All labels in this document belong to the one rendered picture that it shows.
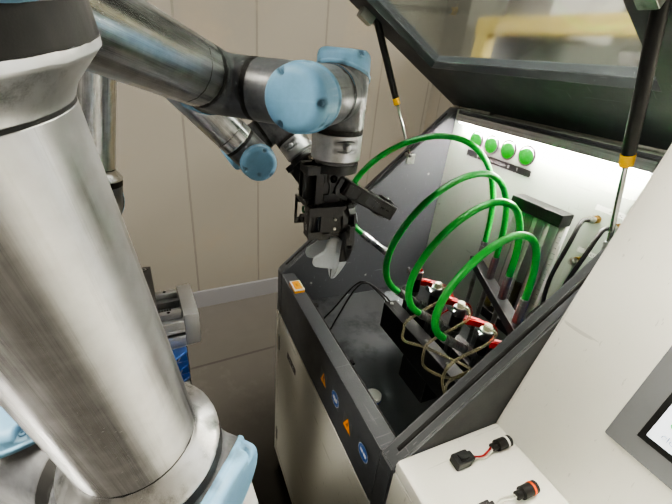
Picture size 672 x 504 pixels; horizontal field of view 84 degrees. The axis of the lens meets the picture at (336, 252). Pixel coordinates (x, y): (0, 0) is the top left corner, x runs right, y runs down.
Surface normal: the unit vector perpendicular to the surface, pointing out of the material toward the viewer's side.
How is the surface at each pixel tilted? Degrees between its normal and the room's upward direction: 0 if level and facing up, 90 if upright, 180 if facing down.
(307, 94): 90
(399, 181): 90
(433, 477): 0
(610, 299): 76
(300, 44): 90
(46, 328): 96
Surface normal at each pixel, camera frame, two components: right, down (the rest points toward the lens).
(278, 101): -0.34, 0.40
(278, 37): 0.46, 0.44
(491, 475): 0.09, -0.88
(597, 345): -0.87, -0.11
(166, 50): 0.92, 0.31
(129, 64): 0.54, 0.84
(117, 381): 0.78, 0.40
